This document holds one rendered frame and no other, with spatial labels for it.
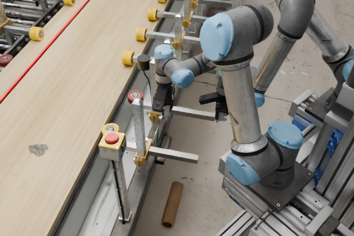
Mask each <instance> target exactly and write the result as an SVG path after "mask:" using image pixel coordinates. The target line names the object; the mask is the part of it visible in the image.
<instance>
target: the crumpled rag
mask: <svg viewBox="0 0 354 236"><path fill-rule="evenodd" d="M28 149H29V151H30V153H35V155H36V156H37V157H40V156H42V155H44V154H45V150H47V149H48V147H47V145H46V144H40V145H39V144H35V145H29V147H28Z"/></svg>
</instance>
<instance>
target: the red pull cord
mask: <svg viewBox="0 0 354 236"><path fill-rule="evenodd" d="M89 1H90V0H86V1H85V2H84V3H83V5H82V6H81V7H80V8H79V9H78V10H77V11H76V12H75V14H74V15H73V16H72V17H71V18H70V19H69V20H68V21H67V23H66V24H65V25H64V26H63V27H62V28H61V29H60V30H59V32H58V33H57V34H56V35H55V36H54V37H53V38H52V39H51V41H50V42H49V43H48V44H47V45H46V46H45V47H44V48H43V50H42V51H41V52H40V53H39V54H38V56H37V57H36V58H35V59H34V60H33V61H32V62H31V64H30V65H29V66H28V67H27V68H26V69H25V70H24V72H23V73H22V74H21V75H20V76H19V77H18V78H17V79H16V81H15V82H14V83H13V84H12V85H11V86H10V87H9V88H8V90H7V91H6V92H5V93H4V94H3V95H2V96H1V97H0V104H1V103H2V102H3V101H4V100H5V98H6V97H7V96H8V95H9V93H10V92H11V91H12V90H13V89H14V88H15V86H16V85H17V84H18V83H19V82H20V81H21V80H22V78H23V77H24V76H25V75H26V74H27V73H28V72H29V70H30V69H31V68H32V67H33V66H34V65H35V63H36V62H37V61H38V60H39V59H40V58H41V57H42V55H43V54H44V53H45V52H46V51H47V50H48V48H49V47H50V46H51V45H52V44H53V43H54V42H55V40H56V39H57V38H58V37H59V36H60V35H61V34H62V32H63V31H64V30H65V29H66V28H67V27H68V25H69V24H70V23H71V22H72V20H73V19H74V18H75V17H76V16H77V15H78V14H79V12H80V11H81V10H82V9H83V8H84V7H85V5H86V4H87V3H88V2H89Z"/></svg>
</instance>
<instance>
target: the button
mask: <svg viewBox="0 0 354 236"><path fill-rule="evenodd" d="M117 140H118V136H117V134H115V133H109V134H108V135H107V136H106V141H107V142H108V143H114V142H116V141H117Z"/></svg>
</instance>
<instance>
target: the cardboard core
mask: <svg viewBox="0 0 354 236"><path fill-rule="evenodd" d="M182 190H183V184H182V183H180V182H177V181H175V182H173V183H172V185H171V189H170V193H169V197H168V200H167V203H166V207H165V210H164V214H163V218H162V221H161V225H162V226H164V227H165V228H172V227H173V226H174V221H175V217H176V213H177V210H178V206H179V202H180V198H181V194H182Z"/></svg>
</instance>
